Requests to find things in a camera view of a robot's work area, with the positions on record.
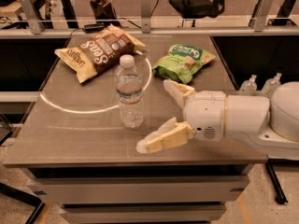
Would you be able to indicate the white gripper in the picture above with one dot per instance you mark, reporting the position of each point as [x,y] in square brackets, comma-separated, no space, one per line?
[205,113]

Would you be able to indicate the clear plastic water bottle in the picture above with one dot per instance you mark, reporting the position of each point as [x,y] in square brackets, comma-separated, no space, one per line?
[129,88]

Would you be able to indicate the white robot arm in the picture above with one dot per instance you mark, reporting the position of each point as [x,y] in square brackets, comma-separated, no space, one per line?
[269,125]

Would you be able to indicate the left sanitizer pump bottle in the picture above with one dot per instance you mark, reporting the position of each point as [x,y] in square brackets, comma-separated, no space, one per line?
[249,86]

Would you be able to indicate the sanitizer pump bottle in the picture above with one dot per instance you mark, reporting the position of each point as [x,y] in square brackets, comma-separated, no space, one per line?
[271,85]
[249,86]

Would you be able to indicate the right sanitizer pump bottle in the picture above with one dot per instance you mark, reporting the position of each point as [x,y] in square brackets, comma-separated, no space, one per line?
[271,85]

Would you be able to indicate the green snack bag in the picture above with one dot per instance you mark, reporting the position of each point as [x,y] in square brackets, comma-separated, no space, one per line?
[182,62]

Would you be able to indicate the grey table drawer cabinet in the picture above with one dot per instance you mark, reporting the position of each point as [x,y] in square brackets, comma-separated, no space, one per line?
[144,200]

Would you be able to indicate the brown yellow chip bag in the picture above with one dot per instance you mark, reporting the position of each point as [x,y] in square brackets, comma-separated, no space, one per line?
[99,52]

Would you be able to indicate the black power adapter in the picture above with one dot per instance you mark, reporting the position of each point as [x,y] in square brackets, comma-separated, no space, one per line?
[90,28]

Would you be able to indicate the dark brown background bag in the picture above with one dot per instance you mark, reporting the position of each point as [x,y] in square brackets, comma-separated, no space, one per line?
[103,12]

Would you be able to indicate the middle metal rail bracket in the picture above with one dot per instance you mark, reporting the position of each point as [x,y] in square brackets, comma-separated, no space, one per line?
[145,16]

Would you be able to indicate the metal rail bracket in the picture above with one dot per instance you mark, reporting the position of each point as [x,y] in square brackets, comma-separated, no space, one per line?
[35,26]
[145,16]
[260,17]

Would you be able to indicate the right metal rail bracket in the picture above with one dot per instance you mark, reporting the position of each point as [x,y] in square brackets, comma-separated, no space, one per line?
[260,17]

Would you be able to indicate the left metal rail bracket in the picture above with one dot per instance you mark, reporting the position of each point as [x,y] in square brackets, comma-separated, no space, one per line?
[35,26]

